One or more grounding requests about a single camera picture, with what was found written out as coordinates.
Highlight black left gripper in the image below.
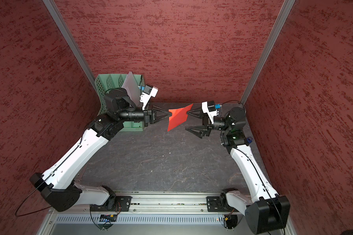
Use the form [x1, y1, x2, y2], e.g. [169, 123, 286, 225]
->
[117, 102, 171, 127]

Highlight red square paper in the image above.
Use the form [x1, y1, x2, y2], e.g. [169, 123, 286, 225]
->
[167, 104, 193, 132]

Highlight white paper sheets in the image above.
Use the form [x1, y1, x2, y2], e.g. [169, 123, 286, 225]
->
[122, 71, 144, 107]

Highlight aluminium corner post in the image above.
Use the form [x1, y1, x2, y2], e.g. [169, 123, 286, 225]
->
[42, 0, 97, 92]
[240, 0, 295, 105]

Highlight aluminium right corner post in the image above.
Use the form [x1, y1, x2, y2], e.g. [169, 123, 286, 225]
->
[240, 0, 295, 105]

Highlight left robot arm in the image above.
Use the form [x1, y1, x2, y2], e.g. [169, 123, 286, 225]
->
[30, 85, 171, 212]

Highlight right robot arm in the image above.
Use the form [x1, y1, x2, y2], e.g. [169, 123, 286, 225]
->
[186, 105, 290, 235]

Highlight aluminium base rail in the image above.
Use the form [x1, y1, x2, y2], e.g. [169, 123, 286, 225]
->
[36, 190, 296, 235]

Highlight blue stapler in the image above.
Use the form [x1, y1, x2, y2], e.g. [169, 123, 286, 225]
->
[245, 137, 253, 145]

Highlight aluminium left corner post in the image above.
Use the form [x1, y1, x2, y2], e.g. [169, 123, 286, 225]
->
[42, 0, 97, 92]

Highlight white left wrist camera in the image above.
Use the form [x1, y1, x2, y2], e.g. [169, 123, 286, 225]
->
[140, 85, 158, 110]

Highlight green plastic file organizer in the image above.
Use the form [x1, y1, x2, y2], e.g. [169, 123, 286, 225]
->
[95, 74, 144, 132]

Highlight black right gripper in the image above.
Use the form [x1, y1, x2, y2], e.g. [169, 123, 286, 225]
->
[186, 105, 231, 138]

